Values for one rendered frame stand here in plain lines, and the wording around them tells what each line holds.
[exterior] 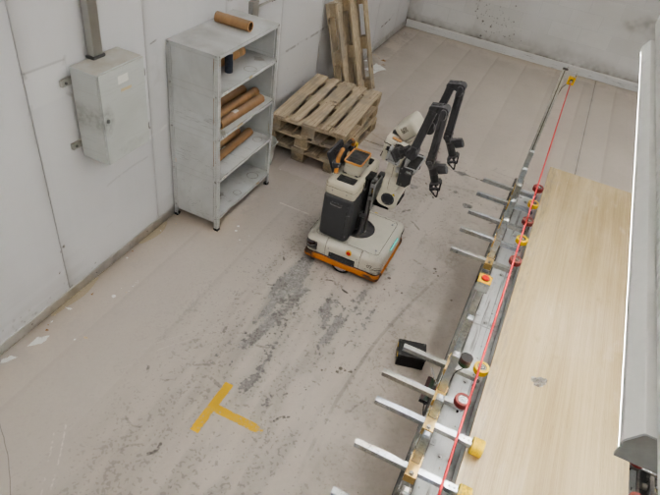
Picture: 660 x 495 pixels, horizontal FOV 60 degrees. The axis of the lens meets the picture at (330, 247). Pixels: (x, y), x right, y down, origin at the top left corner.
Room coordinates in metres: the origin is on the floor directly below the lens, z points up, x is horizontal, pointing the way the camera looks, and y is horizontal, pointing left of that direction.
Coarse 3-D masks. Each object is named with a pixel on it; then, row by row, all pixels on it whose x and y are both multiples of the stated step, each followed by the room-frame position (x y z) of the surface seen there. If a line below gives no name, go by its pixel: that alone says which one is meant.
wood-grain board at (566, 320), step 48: (576, 192) 3.88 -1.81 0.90; (624, 192) 4.01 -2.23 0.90; (528, 240) 3.16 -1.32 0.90; (576, 240) 3.25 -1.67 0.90; (624, 240) 3.36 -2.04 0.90; (528, 288) 2.66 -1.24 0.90; (576, 288) 2.74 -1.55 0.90; (624, 288) 2.82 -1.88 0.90; (528, 336) 2.25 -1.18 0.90; (576, 336) 2.32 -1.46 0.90; (624, 336) 2.38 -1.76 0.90; (528, 384) 1.91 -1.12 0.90; (576, 384) 1.97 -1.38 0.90; (480, 432) 1.58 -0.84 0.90; (528, 432) 1.62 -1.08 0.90; (576, 432) 1.67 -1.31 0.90; (480, 480) 1.34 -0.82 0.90; (528, 480) 1.37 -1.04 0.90; (576, 480) 1.41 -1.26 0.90; (624, 480) 1.46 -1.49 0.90
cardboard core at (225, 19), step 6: (216, 12) 4.38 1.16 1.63; (216, 18) 4.35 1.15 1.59; (222, 18) 4.34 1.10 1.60; (228, 18) 4.33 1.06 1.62; (234, 18) 4.33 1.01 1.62; (240, 18) 4.33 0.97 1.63; (228, 24) 4.33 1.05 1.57; (234, 24) 4.30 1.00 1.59; (240, 24) 4.29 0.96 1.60; (246, 24) 4.28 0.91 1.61; (252, 24) 4.34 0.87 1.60; (246, 30) 4.29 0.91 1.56
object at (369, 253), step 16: (368, 224) 3.86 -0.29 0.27; (384, 224) 3.89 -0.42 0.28; (400, 224) 3.93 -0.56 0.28; (320, 240) 3.56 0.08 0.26; (336, 240) 3.57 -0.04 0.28; (352, 240) 3.60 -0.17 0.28; (368, 240) 3.64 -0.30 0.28; (384, 240) 3.68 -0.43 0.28; (400, 240) 3.93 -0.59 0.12; (320, 256) 3.54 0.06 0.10; (336, 256) 3.50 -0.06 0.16; (352, 256) 3.46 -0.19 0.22; (368, 256) 3.44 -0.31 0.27; (384, 256) 3.49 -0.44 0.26; (352, 272) 3.46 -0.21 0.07; (368, 272) 3.42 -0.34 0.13
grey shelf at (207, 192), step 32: (192, 32) 4.09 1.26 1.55; (224, 32) 4.20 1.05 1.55; (256, 32) 4.31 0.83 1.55; (192, 64) 3.82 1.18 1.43; (256, 64) 4.42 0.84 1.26; (192, 96) 3.82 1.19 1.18; (192, 128) 3.82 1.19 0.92; (224, 128) 3.95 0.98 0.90; (256, 128) 4.65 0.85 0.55; (192, 160) 3.83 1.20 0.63; (224, 160) 4.08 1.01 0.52; (256, 160) 4.64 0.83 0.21; (192, 192) 3.83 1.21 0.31; (224, 192) 4.14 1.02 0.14
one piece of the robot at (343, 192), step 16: (352, 144) 3.98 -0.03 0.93; (336, 160) 3.70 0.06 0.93; (336, 176) 3.67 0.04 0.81; (352, 176) 3.71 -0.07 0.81; (368, 176) 3.76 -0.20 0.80; (336, 192) 3.58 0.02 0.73; (352, 192) 3.54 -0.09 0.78; (368, 192) 3.73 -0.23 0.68; (336, 208) 3.57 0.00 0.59; (352, 208) 3.54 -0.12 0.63; (368, 208) 3.76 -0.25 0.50; (320, 224) 3.61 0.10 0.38; (336, 224) 3.56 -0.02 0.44; (352, 224) 3.60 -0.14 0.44
